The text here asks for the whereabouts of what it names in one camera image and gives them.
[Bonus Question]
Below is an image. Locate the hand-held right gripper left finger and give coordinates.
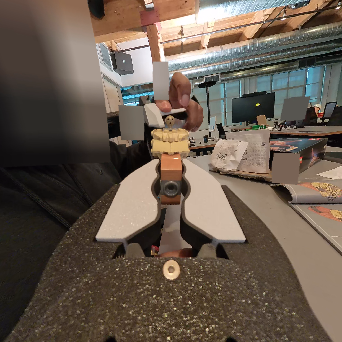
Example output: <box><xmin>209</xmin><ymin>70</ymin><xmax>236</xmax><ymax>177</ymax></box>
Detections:
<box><xmin>95</xmin><ymin>158</ymin><xmax>162</xmax><ymax>245</ymax></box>

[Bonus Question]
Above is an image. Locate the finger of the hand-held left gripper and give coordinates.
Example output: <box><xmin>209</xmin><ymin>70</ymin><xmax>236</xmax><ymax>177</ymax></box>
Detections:
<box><xmin>144</xmin><ymin>112</ymin><xmax>186</xmax><ymax>130</ymax></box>
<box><xmin>143</xmin><ymin>102</ymin><xmax>187</xmax><ymax>116</ymax></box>

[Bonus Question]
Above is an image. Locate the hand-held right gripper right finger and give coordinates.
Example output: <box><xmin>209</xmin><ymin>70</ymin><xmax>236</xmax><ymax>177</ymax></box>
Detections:
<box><xmin>180</xmin><ymin>158</ymin><xmax>247</xmax><ymax>245</ymax></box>

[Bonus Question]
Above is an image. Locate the tan brick model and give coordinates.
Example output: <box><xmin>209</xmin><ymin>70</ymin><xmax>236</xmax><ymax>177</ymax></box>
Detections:
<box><xmin>151</xmin><ymin>115</ymin><xmax>191</xmax><ymax>207</ymax></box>

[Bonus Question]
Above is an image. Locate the brown cardboard piece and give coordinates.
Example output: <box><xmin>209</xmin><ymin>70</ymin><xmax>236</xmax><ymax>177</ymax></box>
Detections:
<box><xmin>209</xmin><ymin>166</ymin><xmax>274</xmax><ymax>183</ymax></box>

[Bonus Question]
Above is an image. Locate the black floor lamp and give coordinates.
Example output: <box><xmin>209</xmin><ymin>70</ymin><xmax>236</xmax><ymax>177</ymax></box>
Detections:
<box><xmin>198</xmin><ymin>74</ymin><xmax>221</xmax><ymax>115</ymax></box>

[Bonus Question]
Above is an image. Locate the wooden pillar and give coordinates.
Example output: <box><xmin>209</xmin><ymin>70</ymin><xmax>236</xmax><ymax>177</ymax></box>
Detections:
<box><xmin>143</xmin><ymin>0</ymin><xmax>167</xmax><ymax>66</ymax></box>

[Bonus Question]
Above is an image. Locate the person's black jacket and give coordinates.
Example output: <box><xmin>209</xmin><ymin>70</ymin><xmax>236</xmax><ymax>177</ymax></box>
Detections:
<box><xmin>0</xmin><ymin>140</ymin><xmax>155</xmax><ymax>342</ymax></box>

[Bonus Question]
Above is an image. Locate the black monitor screen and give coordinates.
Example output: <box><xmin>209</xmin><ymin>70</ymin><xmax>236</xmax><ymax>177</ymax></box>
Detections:
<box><xmin>231</xmin><ymin>92</ymin><xmax>276</xmax><ymax>125</ymax></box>

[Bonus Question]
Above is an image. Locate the grey instruction booklet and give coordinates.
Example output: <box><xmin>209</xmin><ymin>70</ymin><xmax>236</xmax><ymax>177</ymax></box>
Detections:
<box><xmin>271</xmin><ymin>180</ymin><xmax>342</xmax><ymax>255</ymax></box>

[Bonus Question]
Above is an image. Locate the dark printed kit box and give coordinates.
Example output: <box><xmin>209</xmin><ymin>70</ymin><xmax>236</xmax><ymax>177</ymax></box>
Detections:
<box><xmin>269</xmin><ymin>138</ymin><xmax>328</xmax><ymax>186</ymax></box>

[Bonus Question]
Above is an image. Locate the wooden table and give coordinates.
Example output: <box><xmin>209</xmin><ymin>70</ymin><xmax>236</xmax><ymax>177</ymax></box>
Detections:
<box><xmin>269</xmin><ymin>125</ymin><xmax>342</xmax><ymax>139</ymax></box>

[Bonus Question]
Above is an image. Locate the white dotted paper sheet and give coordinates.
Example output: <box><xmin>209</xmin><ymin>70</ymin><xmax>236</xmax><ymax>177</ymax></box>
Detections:
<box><xmin>317</xmin><ymin>165</ymin><xmax>342</xmax><ymax>181</ymax></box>

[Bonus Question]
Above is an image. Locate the black wall speaker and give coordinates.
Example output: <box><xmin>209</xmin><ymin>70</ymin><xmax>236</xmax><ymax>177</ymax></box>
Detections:
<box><xmin>109</xmin><ymin>50</ymin><xmax>135</xmax><ymax>76</ymax></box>

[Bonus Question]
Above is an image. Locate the silver ceiling duct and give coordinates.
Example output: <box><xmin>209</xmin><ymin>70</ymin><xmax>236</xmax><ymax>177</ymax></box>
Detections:
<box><xmin>165</xmin><ymin>20</ymin><xmax>342</xmax><ymax>82</ymax></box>

